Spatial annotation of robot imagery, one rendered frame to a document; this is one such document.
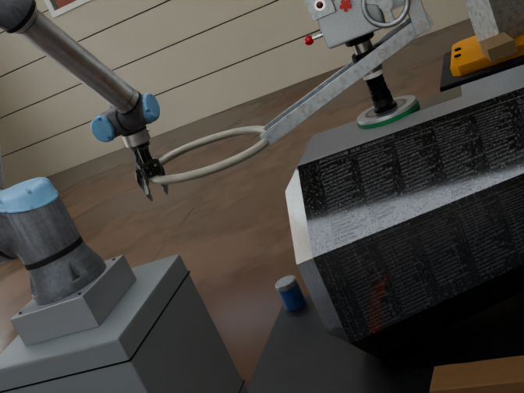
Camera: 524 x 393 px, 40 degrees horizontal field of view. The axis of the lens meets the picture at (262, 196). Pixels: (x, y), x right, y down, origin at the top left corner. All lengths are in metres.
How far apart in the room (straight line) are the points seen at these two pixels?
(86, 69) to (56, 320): 0.77
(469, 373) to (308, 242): 0.62
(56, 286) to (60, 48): 0.70
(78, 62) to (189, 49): 6.97
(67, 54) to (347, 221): 0.96
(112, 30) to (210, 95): 1.48
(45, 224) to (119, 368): 0.38
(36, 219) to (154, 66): 7.64
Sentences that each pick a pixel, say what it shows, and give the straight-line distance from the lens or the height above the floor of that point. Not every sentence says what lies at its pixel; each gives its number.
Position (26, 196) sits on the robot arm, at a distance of 1.73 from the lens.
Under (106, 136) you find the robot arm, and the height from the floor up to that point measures 1.14.
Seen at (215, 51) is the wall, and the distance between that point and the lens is 8.98.
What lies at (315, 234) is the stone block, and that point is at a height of 0.62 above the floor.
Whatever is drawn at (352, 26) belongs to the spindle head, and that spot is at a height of 1.14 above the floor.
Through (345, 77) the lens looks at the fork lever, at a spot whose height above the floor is 0.99.
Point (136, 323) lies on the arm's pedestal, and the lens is 1.67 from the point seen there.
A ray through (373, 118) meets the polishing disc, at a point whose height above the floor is 0.83.
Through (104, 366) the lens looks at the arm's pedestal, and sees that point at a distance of 1.66.
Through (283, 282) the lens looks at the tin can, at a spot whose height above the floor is 0.15.
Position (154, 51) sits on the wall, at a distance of 9.25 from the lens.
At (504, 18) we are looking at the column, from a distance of 3.05.
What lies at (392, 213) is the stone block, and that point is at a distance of 2.20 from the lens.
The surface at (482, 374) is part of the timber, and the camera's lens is 2.24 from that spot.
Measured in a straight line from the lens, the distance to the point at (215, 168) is 2.38.
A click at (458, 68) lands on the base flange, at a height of 0.77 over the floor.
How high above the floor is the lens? 1.43
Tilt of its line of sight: 16 degrees down
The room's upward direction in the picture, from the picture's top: 24 degrees counter-clockwise
